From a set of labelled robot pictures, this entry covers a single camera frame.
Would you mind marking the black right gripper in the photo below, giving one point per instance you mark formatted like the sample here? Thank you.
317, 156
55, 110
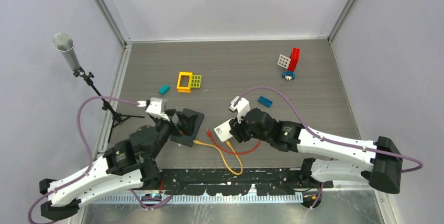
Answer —
236, 130

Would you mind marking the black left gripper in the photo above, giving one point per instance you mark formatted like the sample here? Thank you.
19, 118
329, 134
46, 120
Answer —
188, 123

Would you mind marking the black network switch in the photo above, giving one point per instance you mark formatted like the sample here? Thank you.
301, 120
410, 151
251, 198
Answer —
188, 124

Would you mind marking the white square switch box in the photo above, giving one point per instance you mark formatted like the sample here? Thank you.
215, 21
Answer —
223, 131

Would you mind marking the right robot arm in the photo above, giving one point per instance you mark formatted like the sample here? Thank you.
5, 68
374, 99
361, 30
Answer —
376, 163

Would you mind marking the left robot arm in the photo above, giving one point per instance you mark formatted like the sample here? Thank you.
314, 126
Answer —
129, 164

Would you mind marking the blue flat toy brick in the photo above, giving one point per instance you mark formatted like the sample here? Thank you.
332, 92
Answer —
265, 101

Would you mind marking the teal toy block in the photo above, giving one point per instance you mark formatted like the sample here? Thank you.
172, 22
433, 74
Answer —
164, 89

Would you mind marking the lime green lattice piece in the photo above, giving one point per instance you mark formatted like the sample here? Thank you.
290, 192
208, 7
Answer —
196, 81

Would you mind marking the blue toy brick base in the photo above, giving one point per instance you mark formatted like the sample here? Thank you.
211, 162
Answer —
288, 75

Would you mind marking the white toy lattice piece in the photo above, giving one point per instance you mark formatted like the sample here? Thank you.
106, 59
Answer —
283, 61

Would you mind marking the black microphone stand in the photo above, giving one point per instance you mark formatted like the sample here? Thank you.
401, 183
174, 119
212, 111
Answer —
117, 118

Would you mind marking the red toy brick tower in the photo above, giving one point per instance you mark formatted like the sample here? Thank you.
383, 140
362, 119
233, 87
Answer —
294, 58

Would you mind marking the silver microphone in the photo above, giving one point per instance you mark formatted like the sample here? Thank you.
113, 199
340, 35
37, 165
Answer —
64, 44

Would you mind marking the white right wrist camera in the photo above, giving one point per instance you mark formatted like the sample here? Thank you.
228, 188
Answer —
240, 106

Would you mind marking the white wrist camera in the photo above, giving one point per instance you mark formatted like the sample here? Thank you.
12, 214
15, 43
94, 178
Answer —
155, 108
240, 106

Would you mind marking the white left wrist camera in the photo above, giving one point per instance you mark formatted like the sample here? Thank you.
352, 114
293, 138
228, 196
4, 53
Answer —
155, 108

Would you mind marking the yellow toy window frame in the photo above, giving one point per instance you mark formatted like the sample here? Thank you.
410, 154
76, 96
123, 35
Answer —
184, 82

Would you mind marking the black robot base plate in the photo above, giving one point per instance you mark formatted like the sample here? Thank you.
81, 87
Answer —
266, 182

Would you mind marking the white perforated cable tray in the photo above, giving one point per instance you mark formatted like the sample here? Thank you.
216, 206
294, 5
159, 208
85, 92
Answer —
249, 198

